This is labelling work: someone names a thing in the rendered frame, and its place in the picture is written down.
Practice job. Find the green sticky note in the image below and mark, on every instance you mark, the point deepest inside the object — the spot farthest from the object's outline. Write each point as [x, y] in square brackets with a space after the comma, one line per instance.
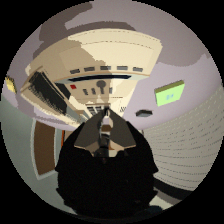
[169, 93]

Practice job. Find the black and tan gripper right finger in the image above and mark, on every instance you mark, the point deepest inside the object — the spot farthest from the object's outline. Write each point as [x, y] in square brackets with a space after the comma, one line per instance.
[124, 136]

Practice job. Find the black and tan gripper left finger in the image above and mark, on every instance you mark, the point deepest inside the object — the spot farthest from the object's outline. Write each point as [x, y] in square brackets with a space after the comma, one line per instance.
[84, 137]

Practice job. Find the yellow sticky note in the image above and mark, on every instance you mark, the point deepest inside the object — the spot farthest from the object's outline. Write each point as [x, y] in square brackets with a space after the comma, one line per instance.
[10, 82]

